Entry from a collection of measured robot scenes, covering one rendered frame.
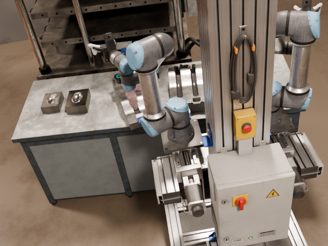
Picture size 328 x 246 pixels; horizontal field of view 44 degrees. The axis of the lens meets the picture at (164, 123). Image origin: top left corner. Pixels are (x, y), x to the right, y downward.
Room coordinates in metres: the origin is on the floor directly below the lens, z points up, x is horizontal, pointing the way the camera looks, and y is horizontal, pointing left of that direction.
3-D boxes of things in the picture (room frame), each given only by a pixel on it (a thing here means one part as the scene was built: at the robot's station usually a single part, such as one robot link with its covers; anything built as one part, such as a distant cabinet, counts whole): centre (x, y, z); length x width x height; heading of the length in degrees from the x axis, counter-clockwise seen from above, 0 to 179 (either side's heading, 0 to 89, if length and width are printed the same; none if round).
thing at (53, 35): (3.37, 0.30, 1.02); 1.10 x 0.74 x 0.05; 85
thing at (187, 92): (2.39, -0.21, 0.87); 0.50 x 0.26 x 0.14; 175
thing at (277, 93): (1.69, -0.59, 1.20); 0.13 x 0.12 x 0.14; 65
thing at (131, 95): (2.33, 0.14, 0.90); 0.26 x 0.18 x 0.08; 12
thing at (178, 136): (1.68, -0.08, 1.09); 0.15 x 0.15 x 0.10
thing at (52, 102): (2.49, 0.79, 0.83); 0.17 x 0.13 x 0.06; 175
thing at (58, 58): (3.32, 0.30, 0.76); 1.30 x 0.84 x 0.06; 85
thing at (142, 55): (1.62, 0.04, 1.41); 0.15 x 0.12 x 0.55; 117
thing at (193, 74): (2.37, -0.20, 0.92); 0.35 x 0.16 x 0.09; 175
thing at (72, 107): (2.44, 0.59, 0.84); 0.20 x 0.15 x 0.07; 175
